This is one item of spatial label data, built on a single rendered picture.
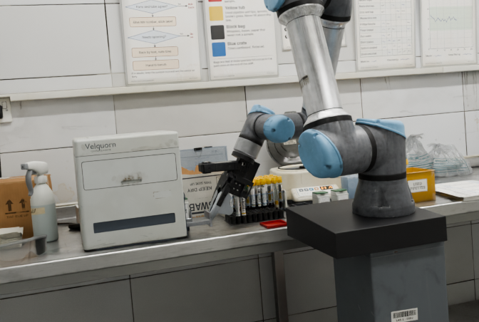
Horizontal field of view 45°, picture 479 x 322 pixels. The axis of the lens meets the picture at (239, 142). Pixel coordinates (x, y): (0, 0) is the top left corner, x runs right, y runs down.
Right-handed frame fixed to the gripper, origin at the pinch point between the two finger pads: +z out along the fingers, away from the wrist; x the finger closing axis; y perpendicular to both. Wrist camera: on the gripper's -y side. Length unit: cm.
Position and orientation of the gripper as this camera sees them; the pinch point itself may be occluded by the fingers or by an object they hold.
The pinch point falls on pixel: (209, 215)
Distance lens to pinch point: 167.6
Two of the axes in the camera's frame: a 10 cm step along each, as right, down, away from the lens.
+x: -3.0, -0.2, 9.6
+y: 8.7, 4.2, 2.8
